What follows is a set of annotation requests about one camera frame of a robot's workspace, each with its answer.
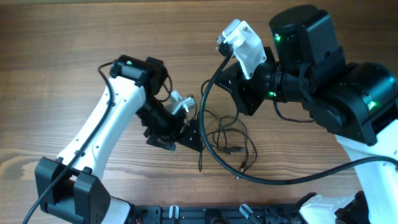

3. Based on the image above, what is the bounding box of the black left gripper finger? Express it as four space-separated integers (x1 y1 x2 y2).
146 136 176 151
178 119 203 152

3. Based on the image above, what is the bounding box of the thin black USB cable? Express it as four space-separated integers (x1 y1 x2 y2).
272 99 315 123
197 79 258 180

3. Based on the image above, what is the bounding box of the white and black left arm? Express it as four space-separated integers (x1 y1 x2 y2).
34 55 203 223

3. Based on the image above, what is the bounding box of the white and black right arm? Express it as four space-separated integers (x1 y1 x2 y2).
215 4 397 223

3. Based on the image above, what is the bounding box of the thick black left camera cable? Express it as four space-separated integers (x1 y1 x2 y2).
21 60 118 224

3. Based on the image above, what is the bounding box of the black base rail with clips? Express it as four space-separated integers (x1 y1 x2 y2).
126 204 306 224

